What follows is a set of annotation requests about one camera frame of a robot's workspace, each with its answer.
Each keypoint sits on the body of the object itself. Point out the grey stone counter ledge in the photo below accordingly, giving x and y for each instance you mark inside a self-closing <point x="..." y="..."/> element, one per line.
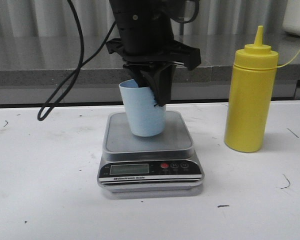
<point x="32" y="67"/>

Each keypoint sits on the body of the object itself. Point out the silver electronic kitchen scale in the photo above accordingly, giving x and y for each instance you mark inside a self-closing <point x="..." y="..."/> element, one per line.
<point x="135" y="164"/>

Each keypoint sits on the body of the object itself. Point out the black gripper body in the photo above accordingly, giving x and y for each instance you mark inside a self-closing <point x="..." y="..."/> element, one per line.
<point x="152" y="41"/>

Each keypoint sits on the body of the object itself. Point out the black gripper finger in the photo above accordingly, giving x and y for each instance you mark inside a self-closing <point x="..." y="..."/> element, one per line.
<point x="159" y="77"/>
<point x="136" y="74"/>

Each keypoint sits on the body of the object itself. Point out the white container in background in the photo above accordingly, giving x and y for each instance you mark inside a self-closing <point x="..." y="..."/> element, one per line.
<point x="291" y="19"/>

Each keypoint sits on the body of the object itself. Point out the light blue plastic cup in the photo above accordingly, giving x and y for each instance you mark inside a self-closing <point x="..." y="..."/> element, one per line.
<point x="145" y="117"/>

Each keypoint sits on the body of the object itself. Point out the yellow squeeze bottle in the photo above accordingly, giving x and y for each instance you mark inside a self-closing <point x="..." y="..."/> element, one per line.
<point x="253" y="75"/>

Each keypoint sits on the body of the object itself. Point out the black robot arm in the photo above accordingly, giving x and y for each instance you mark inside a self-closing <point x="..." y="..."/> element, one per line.
<point x="180" y="11"/>

